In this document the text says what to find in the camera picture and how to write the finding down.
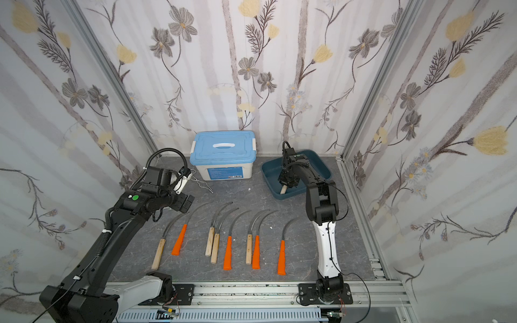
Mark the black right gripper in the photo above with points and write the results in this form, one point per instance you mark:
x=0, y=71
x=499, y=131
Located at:
x=285, y=180

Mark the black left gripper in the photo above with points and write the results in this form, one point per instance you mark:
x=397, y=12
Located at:
x=184, y=202

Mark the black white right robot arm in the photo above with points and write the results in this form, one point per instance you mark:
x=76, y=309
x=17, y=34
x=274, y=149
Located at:
x=322, y=209

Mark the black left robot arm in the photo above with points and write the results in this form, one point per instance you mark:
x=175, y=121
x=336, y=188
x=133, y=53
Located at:
x=81, y=296

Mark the teal plastic storage tray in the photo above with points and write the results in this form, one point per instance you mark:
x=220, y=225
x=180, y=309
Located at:
x=272, y=169

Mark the silver metal tongs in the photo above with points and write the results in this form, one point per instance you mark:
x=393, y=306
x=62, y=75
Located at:
x=201, y=183

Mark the white box with blue lid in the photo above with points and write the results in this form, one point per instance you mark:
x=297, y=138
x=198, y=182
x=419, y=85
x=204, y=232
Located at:
x=224, y=155

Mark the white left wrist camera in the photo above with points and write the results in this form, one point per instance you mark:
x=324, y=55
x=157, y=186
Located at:
x=186, y=176

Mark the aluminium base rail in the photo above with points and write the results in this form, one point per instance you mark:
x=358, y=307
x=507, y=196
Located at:
x=275, y=301

